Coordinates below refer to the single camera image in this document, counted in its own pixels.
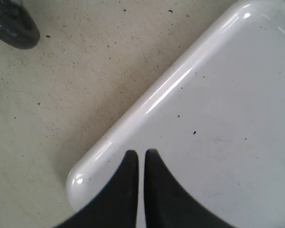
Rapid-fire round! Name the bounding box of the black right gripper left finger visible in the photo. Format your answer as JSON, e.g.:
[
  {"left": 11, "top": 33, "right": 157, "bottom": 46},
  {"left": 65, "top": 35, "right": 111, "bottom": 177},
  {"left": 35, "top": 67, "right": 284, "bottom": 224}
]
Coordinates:
[{"left": 57, "top": 150, "right": 139, "bottom": 228}]

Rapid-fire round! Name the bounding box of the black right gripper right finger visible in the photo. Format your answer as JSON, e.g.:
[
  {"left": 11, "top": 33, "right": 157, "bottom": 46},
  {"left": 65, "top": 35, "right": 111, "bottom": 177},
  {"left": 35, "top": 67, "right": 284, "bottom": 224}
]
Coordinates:
[{"left": 143, "top": 149, "right": 230, "bottom": 228}]

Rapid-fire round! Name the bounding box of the white rectangular tray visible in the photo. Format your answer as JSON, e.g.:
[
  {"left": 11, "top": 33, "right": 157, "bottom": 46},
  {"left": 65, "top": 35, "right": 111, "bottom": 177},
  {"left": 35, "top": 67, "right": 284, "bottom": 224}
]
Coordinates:
[{"left": 66, "top": 0, "right": 285, "bottom": 228}]

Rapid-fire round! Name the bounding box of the black near weight plate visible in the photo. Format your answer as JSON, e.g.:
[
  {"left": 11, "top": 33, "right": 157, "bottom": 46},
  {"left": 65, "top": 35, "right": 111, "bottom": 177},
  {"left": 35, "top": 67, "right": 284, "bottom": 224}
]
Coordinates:
[{"left": 0, "top": 0, "right": 40, "bottom": 50}]

